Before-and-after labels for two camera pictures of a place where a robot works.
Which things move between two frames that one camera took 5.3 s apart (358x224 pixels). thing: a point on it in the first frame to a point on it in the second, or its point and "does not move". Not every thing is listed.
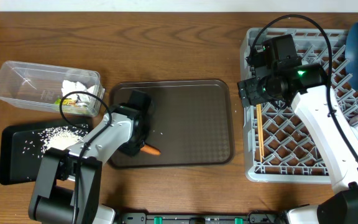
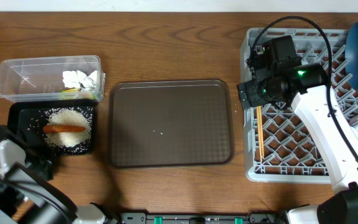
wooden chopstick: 259,120 does not move
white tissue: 69,86 to 72,78
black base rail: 254,218 does not move
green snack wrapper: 69,102 to 69,90
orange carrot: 150,149 to 56,129
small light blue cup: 355,132 does not move
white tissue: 87,99 to 91,81
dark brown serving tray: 191,122 does not move
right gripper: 248,93 does not move
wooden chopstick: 261,129 does not move
